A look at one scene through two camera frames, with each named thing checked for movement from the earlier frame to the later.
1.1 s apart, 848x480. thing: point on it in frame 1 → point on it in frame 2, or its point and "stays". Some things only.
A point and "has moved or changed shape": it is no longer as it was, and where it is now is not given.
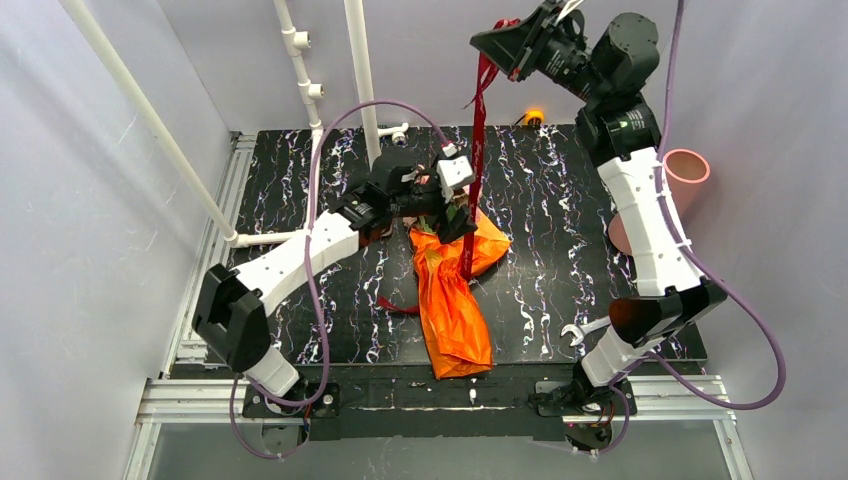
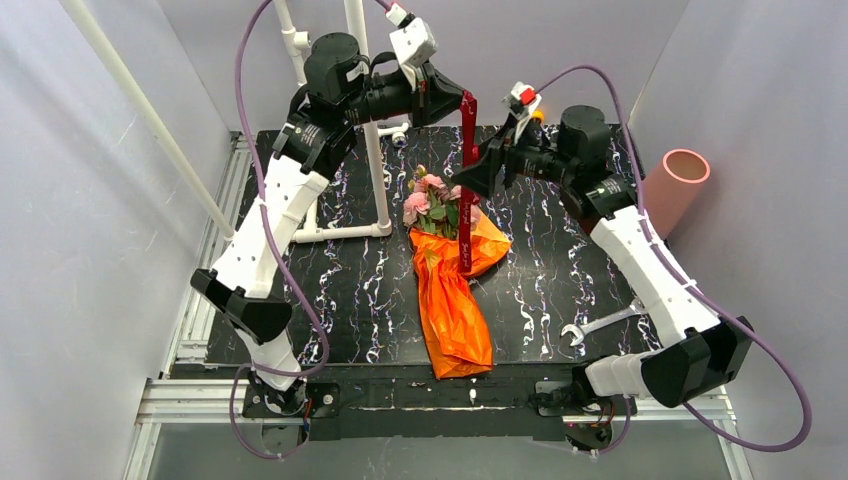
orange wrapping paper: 452,320 stays
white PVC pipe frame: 174,148 stays
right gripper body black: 530,43 → 501,157
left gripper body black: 444,210 → 427,94
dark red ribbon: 477,162 has moved or changed shape
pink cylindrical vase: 682,169 stays
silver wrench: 579,330 stays
